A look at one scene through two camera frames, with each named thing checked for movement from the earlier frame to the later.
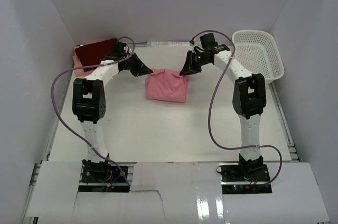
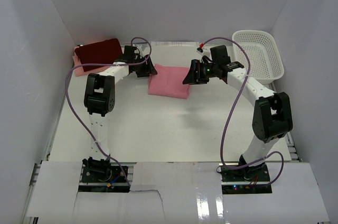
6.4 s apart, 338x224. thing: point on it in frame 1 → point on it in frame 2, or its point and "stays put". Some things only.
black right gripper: (188, 66) → (192, 77)
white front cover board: (170, 192) stays put
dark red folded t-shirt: (93, 54) stays put
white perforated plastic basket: (256, 51) stays put
